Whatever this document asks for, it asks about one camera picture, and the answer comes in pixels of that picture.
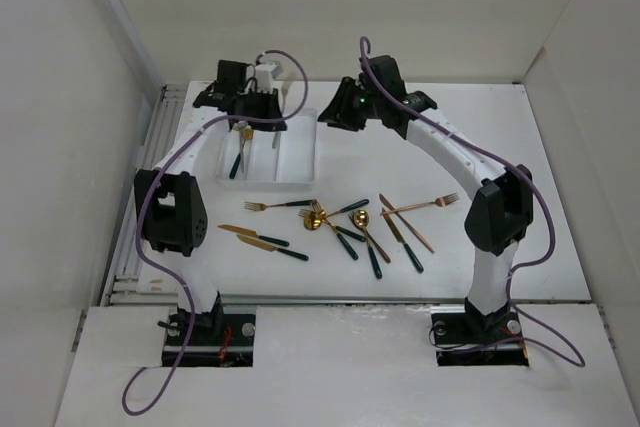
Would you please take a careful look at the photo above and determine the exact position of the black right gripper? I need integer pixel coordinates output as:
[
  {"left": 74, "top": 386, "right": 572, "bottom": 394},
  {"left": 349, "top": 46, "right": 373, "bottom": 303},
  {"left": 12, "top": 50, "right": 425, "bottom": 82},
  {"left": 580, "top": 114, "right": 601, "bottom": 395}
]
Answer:
[{"left": 317, "top": 76, "right": 384, "bottom": 132}]

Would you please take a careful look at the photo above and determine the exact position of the gold spoon green handle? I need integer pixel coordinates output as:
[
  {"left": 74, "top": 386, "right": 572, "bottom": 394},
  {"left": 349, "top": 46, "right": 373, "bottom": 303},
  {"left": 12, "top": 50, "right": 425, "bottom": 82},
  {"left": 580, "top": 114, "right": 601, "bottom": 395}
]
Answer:
[
  {"left": 229, "top": 128, "right": 253, "bottom": 179},
  {"left": 350, "top": 209, "right": 383, "bottom": 280}
]

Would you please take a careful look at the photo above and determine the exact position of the rose gold knife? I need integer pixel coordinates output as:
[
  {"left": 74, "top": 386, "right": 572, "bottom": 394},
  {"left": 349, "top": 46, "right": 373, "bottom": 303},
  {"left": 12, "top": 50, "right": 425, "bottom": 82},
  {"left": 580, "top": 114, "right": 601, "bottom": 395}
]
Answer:
[{"left": 378, "top": 193, "right": 435, "bottom": 254}]

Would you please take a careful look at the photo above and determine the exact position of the gold knife green handle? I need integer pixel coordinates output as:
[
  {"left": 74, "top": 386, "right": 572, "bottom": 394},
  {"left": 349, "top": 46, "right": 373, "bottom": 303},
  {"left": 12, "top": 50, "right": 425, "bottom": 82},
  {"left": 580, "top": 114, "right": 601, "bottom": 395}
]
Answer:
[
  {"left": 381, "top": 208, "right": 424, "bottom": 274},
  {"left": 217, "top": 224, "right": 290, "bottom": 247},
  {"left": 236, "top": 234, "right": 309, "bottom": 262}
]

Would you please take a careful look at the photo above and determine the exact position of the silver spoon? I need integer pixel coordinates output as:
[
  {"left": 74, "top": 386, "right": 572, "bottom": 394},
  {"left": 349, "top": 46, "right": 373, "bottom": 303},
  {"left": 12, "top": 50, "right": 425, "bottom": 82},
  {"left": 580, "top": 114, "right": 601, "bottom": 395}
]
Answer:
[{"left": 233, "top": 123, "right": 253, "bottom": 174}]

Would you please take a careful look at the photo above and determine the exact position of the silver fork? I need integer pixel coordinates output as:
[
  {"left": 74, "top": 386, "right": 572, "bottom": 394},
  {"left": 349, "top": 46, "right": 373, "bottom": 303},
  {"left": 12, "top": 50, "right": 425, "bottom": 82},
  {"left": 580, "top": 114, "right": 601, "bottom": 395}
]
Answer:
[{"left": 271, "top": 76, "right": 294, "bottom": 150}]

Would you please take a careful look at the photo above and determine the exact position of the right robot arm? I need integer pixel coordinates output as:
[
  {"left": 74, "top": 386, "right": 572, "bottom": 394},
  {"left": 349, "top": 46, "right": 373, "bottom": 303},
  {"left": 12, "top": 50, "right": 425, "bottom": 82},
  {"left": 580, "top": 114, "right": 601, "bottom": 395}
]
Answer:
[{"left": 318, "top": 55, "right": 533, "bottom": 341}]

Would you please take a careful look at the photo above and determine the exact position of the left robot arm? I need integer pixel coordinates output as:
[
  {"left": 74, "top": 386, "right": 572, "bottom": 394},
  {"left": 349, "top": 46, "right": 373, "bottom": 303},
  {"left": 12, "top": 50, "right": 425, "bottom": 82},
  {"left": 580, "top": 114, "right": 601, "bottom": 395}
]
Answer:
[{"left": 134, "top": 60, "right": 288, "bottom": 344}]

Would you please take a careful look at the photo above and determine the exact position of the white three-compartment cutlery tray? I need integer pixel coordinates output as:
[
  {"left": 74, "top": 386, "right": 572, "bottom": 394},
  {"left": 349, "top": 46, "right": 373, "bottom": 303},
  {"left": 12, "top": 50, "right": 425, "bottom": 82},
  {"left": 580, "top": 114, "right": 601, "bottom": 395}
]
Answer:
[{"left": 214, "top": 108, "right": 317, "bottom": 193}]

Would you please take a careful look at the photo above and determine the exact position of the gold spoon in pile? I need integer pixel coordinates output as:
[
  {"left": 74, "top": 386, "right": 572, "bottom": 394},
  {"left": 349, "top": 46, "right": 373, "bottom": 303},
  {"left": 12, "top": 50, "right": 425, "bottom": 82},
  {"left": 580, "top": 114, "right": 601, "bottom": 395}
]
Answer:
[{"left": 299, "top": 199, "right": 370, "bottom": 230}]

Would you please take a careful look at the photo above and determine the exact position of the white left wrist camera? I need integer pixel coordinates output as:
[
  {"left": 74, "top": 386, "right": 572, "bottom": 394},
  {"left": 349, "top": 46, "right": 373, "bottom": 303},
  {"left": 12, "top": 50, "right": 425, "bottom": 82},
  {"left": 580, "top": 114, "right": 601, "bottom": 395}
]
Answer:
[{"left": 249, "top": 61, "right": 283, "bottom": 94}]

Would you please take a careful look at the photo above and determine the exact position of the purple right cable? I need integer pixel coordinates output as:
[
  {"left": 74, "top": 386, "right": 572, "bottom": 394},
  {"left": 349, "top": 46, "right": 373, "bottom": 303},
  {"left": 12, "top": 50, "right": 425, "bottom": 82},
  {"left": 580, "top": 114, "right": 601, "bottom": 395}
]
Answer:
[{"left": 358, "top": 36, "right": 586, "bottom": 367}]

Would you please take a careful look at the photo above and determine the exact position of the purple cable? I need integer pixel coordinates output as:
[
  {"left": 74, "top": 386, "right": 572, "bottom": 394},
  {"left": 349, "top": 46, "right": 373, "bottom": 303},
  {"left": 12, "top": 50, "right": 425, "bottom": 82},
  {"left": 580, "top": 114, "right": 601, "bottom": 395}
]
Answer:
[
  {"left": 122, "top": 49, "right": 310, "bottom": 418},
  {"left": 358, "top": 36, "right": 586, "bottom": 367}
]

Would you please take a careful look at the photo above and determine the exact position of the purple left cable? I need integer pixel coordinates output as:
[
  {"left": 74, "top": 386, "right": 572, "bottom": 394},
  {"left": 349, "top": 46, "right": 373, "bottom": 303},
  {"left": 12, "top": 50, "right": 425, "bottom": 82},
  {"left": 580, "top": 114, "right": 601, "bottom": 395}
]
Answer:
[{"left": 122, "top": 49, "right": 310, "bottom": 418}]

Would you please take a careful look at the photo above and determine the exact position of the gold fork green handle lower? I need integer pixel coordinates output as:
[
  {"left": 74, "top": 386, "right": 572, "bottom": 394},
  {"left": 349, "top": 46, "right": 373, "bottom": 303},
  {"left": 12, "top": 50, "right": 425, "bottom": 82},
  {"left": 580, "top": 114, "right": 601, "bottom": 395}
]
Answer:
[{"left": 311, "top": 200, "right": 359, "bottom": 261}]

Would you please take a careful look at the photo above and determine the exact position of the aluminium rail frame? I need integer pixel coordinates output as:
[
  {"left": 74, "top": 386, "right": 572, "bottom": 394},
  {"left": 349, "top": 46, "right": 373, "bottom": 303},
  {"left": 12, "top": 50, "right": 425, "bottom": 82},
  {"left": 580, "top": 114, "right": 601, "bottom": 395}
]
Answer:
[{"left": 95, "top": 84, "right": 187, "bottom": 307}]

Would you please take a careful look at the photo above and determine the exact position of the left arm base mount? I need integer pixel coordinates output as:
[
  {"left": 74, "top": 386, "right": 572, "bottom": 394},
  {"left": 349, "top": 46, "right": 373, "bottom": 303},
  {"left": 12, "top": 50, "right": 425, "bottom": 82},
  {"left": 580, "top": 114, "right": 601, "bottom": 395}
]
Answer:
[{"left": 157, "top": 306, "right": 256, "bottom": 368}]

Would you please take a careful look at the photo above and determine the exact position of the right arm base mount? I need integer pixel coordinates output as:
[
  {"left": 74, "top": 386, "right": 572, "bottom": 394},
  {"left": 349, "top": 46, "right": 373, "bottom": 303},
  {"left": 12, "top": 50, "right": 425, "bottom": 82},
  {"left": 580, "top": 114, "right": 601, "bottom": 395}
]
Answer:
[{"left": 429, "top": 312, "right": 529, "bottom": 367}]

